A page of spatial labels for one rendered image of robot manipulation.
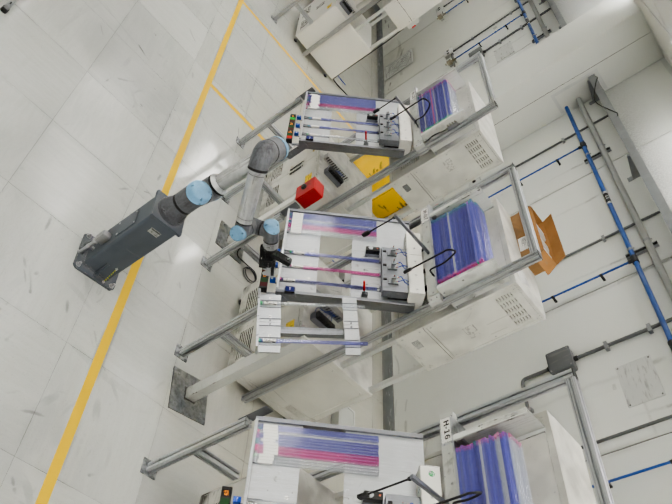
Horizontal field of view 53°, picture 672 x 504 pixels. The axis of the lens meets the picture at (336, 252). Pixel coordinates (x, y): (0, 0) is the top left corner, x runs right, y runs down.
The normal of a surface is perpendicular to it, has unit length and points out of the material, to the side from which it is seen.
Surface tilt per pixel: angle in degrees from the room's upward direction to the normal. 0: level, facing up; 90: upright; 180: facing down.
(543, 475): 90
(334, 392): 90
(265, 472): 44
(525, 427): 90
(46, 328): 0
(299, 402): 90
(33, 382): 0
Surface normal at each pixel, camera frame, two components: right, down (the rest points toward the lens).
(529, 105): -0.04, 0.65
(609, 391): -0.62, -0.62
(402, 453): 0.13, -0.75
